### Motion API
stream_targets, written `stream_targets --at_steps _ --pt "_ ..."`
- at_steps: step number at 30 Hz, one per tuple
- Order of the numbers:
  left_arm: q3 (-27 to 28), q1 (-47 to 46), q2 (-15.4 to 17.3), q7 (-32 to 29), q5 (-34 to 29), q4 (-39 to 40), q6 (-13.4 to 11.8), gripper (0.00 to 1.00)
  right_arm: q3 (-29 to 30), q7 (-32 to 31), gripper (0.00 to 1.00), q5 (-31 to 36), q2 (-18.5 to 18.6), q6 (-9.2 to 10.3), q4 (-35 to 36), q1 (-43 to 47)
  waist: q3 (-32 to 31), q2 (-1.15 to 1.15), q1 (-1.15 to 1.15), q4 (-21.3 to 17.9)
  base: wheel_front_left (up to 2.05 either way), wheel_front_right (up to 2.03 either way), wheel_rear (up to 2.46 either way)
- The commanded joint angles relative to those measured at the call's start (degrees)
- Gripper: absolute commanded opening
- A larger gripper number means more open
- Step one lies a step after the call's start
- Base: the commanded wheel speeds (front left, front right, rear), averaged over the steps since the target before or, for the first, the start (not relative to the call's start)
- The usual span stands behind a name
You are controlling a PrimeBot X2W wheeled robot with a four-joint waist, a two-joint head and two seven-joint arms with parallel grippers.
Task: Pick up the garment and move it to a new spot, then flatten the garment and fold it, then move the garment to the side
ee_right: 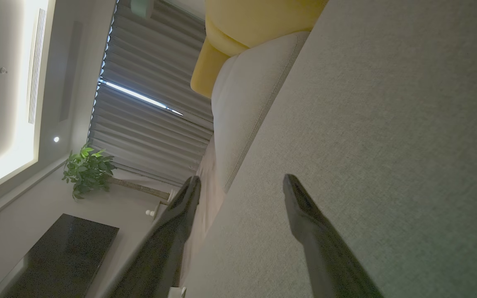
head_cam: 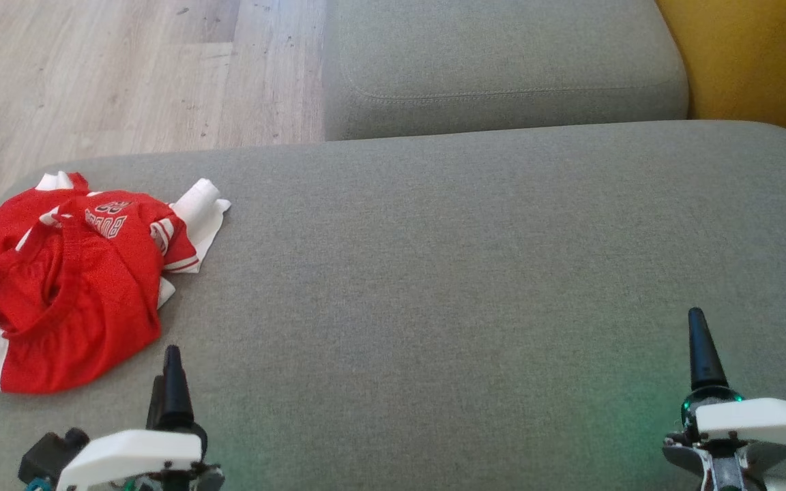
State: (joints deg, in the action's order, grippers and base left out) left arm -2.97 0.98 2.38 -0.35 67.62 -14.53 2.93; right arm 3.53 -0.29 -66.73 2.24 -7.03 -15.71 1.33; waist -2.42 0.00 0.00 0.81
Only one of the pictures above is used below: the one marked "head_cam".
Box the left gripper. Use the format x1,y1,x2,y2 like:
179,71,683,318
55,344,225,491

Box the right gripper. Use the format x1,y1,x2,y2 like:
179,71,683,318
662,307,786,491

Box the red shorts with white band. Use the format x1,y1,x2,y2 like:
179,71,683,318
0,213,164,395

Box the red shirt with white sleeves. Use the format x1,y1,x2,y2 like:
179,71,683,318
0,170,232,308

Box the large grey sofa seat cushion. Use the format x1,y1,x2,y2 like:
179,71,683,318
0,121,786,491

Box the small grey sofa cushion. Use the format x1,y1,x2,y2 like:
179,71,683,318
322,0,690,142

